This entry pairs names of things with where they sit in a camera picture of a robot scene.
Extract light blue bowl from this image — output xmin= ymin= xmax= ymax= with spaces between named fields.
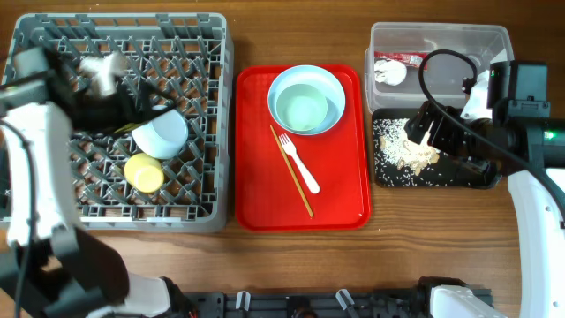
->
xmin=132 ymin=110 xmax=189 ymax=160

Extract rice food scraps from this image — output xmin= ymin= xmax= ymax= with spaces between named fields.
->
xmin=373 ymin=118 xmax=441 ymax=186

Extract yellow plastic cup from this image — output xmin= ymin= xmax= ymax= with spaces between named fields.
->
xmin=124 ymin=153 xmax=164 ymax=193

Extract red ketchup packet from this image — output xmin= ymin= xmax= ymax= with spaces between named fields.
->
xmin=374 ymin=51 xmax=427 ymax=68

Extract white napkin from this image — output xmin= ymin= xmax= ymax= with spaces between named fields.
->
xmin=373 ymin=59 xmax=407 ymax=86

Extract wooden chopstick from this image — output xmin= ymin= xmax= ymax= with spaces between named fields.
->
xmin=269 ymin=125 xmax=314 ymax=219

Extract light blue plate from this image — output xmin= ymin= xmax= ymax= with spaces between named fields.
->
xmin=267 ymin=65 xmax=346 ymax=135

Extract white plastic fork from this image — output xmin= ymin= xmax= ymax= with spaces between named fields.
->
xmin=278 ymin=133 xmax=320 ymax=194

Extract light green bowl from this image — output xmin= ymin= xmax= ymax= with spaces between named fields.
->
xmin=275 ymin=84 xmax=328 ymax=133

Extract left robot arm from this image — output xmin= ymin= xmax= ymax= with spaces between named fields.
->
xmin=1 ymin=47 xmax=191 ymax=317

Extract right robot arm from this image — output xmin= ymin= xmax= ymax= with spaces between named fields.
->
xmin=405 ymin=60 xmax=564 ymax=317

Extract grey dishwasher rack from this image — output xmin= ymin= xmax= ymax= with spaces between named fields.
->
xmin=10 ymin=12 xmax=234 ymax=232

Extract black tray bin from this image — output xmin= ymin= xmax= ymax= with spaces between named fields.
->
xmin=372 ymin=109 xmax=501 ymax=189

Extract clear plastic bin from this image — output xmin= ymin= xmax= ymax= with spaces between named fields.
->
xmin=365 ymin=22 xmax=515 ymax=112

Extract red plastic tray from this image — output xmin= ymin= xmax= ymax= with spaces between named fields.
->
xmin=234 ymin=64 xmax=372 ymax=232

